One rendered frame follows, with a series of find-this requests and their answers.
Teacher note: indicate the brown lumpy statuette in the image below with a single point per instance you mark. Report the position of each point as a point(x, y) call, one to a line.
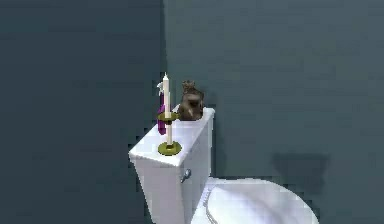
point(190, 103)

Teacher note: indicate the white toilet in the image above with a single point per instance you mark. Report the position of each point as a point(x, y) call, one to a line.
point(173, 180)

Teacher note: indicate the white candle on olive holder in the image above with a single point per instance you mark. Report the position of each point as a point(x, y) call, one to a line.
point(166, 96)

